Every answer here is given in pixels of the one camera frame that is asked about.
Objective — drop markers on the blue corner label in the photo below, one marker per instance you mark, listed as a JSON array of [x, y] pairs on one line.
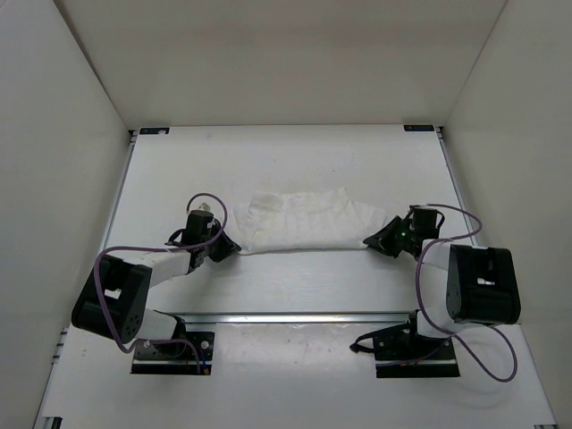
[[154, 131], [418, 128]]

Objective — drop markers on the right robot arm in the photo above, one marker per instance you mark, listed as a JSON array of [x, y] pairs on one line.
[[481, 283]]

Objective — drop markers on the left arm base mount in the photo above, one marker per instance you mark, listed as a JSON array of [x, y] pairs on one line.
[[177, 359]]

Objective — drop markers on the left blue corner label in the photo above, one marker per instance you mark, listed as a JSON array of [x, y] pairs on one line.
[[154, 131]]

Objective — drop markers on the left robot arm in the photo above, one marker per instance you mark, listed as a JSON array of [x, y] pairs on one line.
[[113, 301]]

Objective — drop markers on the right blue corner label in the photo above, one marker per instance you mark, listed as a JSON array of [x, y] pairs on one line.
[[418, 128]]

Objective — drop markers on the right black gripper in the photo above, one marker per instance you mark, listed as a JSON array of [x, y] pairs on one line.
[[382, 241]]

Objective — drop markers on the white pleated skirt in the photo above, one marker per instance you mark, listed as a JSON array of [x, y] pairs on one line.
[[311, 220]]

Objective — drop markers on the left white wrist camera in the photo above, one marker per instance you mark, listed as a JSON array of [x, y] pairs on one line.
[[204, 207]]

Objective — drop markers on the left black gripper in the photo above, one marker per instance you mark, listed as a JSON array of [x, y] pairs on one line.
[[228, 248]]

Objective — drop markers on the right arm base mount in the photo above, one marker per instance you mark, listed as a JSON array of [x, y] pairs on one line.
[[400, 353]]

